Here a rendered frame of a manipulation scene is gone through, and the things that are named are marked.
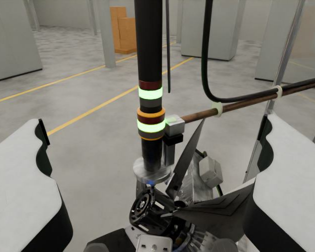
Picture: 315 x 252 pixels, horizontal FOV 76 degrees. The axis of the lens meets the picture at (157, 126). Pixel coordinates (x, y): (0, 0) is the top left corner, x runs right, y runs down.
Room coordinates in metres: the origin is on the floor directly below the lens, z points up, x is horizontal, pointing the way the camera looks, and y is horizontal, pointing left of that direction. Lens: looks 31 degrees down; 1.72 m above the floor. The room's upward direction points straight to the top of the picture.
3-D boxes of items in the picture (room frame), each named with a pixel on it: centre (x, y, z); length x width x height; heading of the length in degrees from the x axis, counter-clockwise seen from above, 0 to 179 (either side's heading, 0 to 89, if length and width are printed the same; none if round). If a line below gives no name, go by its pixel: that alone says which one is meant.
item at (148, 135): (0.28, 0.01, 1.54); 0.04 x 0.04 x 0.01
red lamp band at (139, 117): (0.28, 0.01, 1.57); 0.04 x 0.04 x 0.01
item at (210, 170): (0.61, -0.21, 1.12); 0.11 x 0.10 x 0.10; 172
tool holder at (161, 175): (0.28, 0.00, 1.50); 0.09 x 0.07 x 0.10; 117
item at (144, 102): (0.28, 0.01, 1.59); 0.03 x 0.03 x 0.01
